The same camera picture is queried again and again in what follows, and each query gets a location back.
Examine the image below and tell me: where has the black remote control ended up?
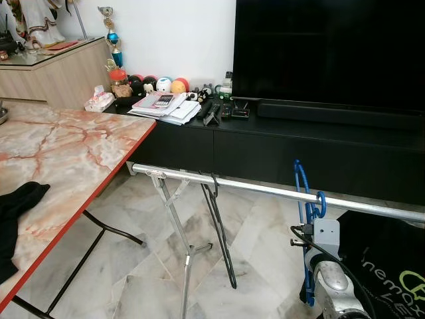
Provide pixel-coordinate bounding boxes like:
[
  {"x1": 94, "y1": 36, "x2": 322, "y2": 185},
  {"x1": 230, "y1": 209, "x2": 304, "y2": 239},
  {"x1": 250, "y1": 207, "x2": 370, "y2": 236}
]
[{"x1": 205, "y1": 101, "x2": 224, "y2": 127}]

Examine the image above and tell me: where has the marble pattern folding table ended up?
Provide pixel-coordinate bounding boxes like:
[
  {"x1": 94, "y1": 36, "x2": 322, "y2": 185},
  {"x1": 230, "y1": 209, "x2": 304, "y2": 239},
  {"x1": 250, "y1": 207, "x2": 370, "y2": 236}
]
[{"x1": 0, "y1": 100, "x2": 157, "y2": 319}]

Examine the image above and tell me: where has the gold and blue trophy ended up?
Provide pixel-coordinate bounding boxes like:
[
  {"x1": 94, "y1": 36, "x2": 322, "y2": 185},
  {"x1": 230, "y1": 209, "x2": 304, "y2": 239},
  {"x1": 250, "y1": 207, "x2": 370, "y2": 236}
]
[{"x1": 98, "y1": 5, "x2": 125, "y2": 68}]

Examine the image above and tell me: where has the white round toy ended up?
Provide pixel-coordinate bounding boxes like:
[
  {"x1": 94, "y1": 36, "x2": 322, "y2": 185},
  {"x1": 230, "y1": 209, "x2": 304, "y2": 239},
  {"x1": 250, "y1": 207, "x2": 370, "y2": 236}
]
[{"x1": 157, "y1": 76, "x2": 173, "y2": 94}]

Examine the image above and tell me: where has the red lidded jar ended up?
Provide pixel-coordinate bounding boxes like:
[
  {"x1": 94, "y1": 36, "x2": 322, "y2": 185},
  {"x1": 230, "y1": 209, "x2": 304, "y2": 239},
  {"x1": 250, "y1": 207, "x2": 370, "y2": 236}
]
[{"x1": 110, "y1": 66, "x2": 131, "y2": 99}]

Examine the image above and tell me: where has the orange ball toy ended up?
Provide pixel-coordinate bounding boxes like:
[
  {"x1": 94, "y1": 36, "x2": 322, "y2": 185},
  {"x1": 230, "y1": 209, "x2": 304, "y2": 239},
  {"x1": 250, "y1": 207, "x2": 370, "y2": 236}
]
[{"x1": 171, "y1": 78, "x2": 190, "y2": 94}]

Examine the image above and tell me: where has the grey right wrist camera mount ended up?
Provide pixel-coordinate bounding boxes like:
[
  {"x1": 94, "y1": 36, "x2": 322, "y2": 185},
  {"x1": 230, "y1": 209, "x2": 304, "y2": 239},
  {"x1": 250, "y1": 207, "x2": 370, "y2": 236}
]
[{"x1": 312, "y1": 218, "x2": 341, "y2": 263}]

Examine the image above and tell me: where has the light wood sideboard cabinet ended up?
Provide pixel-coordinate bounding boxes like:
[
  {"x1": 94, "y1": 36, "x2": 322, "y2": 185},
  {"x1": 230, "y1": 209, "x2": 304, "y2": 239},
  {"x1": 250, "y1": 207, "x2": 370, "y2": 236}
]
[{"x1": 0, "y1": 37, "x2": 114, "y2": 110}]

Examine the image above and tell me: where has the black wire hanger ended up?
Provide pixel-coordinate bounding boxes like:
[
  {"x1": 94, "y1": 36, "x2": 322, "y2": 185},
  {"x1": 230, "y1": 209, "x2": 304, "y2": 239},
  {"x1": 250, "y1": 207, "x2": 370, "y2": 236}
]
[{"x1": 199, "y1": 174, "x2": 238, "y2": 290}]

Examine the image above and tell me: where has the black television console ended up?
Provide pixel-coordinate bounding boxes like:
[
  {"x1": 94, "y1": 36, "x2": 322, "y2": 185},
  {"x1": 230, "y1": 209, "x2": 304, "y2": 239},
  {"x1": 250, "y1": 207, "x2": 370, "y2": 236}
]
[{"x1": 113, "y1": 96, "x2": 425, "y2": 207}]

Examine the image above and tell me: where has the silver metal clothes rack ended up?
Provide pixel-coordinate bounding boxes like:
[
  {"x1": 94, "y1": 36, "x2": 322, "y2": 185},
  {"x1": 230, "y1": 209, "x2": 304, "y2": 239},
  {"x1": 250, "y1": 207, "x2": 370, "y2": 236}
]
[{"x1": 126, "y1": 161, "x2": 425, "y2": 319}]

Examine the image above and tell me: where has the blue plastic hanger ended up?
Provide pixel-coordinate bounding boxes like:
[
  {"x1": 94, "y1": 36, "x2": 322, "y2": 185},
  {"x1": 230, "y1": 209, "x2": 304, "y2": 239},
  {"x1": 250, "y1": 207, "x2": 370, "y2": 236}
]
[{"x1": 294, "y1": 159, "x2": 327, "y2": 306}]

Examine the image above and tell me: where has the stack of white papers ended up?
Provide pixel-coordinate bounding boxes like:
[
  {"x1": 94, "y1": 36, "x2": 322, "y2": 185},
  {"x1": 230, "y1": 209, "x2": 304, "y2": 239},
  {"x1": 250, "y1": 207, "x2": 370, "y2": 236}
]
[{"x1": 127, "y1": 92, "x2": 201, "y2": 126}]

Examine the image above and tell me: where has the pink tissue pack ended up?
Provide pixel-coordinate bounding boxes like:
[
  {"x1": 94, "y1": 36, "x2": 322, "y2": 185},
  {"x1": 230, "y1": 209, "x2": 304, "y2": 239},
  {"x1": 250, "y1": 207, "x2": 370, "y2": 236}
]
[{"x1": 84, "y1": 85, "x2": 117, "y2": 112}]

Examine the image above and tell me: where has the white figurine statue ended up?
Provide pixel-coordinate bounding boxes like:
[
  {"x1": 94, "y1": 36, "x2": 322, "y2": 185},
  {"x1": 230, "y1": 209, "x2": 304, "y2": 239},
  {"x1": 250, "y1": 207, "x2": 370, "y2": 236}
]
[{"x1": 19, "y1": 0, "x2": 67, "y2": 49}]

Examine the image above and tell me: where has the black flat screen television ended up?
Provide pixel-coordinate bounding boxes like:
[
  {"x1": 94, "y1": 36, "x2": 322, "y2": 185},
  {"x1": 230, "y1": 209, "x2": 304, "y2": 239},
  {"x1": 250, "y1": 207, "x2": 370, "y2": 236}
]
[{"x1": 232, "y1": 0, "x2": 425, "y2": 114}]

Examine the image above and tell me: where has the small calculator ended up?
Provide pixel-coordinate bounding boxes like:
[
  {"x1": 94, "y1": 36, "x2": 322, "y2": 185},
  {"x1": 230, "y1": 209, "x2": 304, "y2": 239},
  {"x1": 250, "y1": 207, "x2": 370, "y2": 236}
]
[{"x1": 153, "y1": 94, "x2": 175, "y2": 108}]

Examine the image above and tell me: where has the white green bottle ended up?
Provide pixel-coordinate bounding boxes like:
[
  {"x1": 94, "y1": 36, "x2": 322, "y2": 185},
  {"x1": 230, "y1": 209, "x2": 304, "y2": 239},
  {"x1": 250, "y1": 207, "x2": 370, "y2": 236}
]
[{"x1": 219, "y1": 71, "x2": 234, "y2": 100}]

